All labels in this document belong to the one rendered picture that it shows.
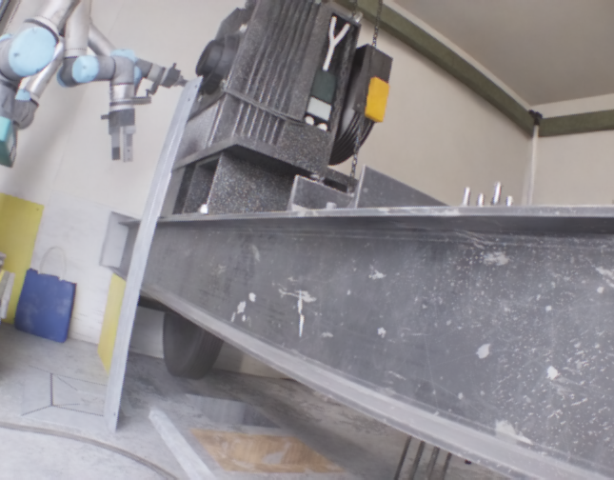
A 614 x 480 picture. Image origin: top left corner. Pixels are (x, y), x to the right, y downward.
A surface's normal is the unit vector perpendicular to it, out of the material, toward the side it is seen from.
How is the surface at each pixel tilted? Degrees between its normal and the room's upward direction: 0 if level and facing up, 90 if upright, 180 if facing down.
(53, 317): 88
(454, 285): 90
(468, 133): 90
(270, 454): 90
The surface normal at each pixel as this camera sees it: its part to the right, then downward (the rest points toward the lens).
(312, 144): 0.51, 0.04
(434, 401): -0.83, -0.25
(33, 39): 0.78, 0.27
